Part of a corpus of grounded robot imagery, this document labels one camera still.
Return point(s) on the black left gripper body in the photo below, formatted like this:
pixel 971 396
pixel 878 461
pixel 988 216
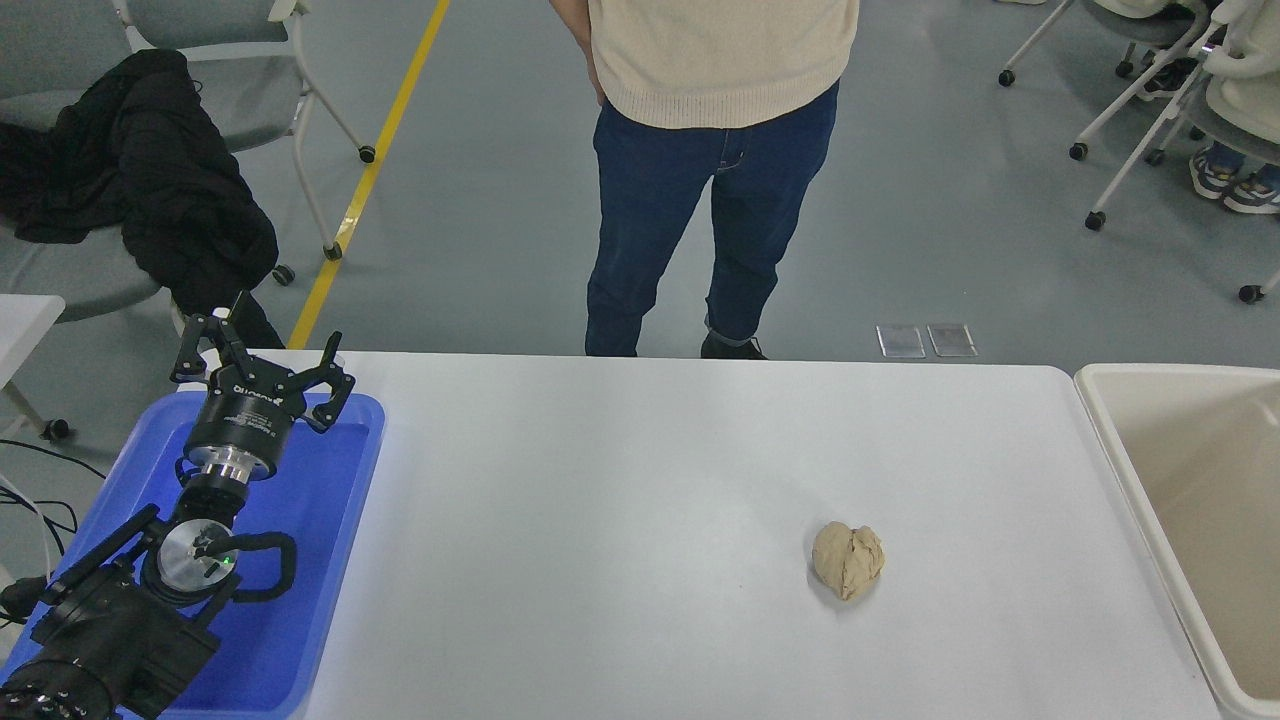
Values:
pixel 243 412

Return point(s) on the standing person's forearm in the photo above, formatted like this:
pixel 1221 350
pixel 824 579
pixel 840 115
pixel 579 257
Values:
pixel 580 45

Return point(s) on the clear floor plate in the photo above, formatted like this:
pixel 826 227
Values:
pixel 952 340
pixel 901 341

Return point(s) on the blue plastic tray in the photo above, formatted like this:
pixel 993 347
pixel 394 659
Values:
pixel 300 560

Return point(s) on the black jacket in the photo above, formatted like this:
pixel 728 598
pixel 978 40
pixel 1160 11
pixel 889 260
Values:
pixel 172 180

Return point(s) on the small white side table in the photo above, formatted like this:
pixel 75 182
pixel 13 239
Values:
pixel 20 330

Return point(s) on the standing person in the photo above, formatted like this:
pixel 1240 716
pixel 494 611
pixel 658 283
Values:
pixel 705 150

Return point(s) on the crumpled tan paper ball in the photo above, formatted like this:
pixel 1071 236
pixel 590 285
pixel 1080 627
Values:
pixel 849 562

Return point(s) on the large pale plastic bin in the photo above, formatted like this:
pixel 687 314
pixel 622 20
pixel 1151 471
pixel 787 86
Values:
pixel 1200 480

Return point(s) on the white chair leg with caster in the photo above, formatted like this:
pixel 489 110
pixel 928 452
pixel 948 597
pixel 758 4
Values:
pixel 1251 293

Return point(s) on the seated person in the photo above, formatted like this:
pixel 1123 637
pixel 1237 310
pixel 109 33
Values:
pixel 1247 97

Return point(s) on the grey chair with white frame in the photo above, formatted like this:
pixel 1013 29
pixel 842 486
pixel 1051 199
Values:
pixel 252 95
pixel 1232 127
pixel 72 275
pixel 1137 28

